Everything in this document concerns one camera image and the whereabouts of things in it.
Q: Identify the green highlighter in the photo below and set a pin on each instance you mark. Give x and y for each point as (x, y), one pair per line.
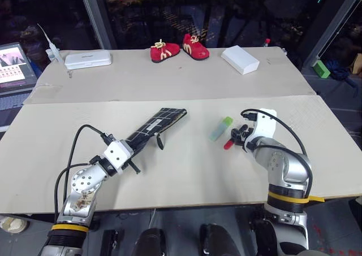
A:
(220, 129)

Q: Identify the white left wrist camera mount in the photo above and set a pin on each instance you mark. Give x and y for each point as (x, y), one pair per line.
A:
(116, 154)

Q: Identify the black grid pouch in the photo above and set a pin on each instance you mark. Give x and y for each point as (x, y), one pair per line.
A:
(158, 123)

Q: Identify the red shoe with yellow laces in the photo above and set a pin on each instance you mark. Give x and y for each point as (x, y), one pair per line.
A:
(195, 48)
(165, 52)

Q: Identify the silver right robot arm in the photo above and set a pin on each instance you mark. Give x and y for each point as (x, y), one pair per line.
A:
(291, 171)

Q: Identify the small metal clip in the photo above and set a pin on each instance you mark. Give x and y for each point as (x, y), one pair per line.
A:
(69, 74)

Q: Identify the green block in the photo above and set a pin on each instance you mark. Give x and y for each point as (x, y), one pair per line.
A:
(321, 69)

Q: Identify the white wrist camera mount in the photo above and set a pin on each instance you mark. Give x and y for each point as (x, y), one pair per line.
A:
(116, 154)
(266, 126)

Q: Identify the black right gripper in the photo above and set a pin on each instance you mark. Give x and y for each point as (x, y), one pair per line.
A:
(246, 136)

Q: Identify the white flat case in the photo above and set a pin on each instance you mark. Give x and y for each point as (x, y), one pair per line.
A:
(87, 59)

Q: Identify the red capped bottle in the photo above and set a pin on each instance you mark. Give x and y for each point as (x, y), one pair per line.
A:
(267, 42)

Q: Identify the white round roll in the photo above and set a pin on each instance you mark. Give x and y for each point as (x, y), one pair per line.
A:
(12, 224)

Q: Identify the dark rounded shape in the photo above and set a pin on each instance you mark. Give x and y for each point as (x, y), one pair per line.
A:
(150, 243)
(216, 240)

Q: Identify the grey metal frame post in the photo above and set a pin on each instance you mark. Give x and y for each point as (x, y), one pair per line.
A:
(331, 24)
(97, 15)

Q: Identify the beige cardboard sheet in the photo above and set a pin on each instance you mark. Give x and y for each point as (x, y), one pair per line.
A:
(183, 177)
(169, 80)

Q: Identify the red marker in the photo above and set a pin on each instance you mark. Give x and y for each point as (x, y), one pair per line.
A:
(228, 145)

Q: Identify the white cardboard box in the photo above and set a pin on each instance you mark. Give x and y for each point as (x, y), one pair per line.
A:
(240, 59)

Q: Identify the open laptop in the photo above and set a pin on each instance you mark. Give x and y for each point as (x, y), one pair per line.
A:
(12, 69)

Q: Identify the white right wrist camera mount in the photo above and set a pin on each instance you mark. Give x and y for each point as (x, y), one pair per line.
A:
(266, 126)

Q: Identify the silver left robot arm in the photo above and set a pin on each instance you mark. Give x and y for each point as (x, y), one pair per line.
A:
(82, 182)

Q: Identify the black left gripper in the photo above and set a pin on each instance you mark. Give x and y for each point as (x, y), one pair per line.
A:
(132, 157)

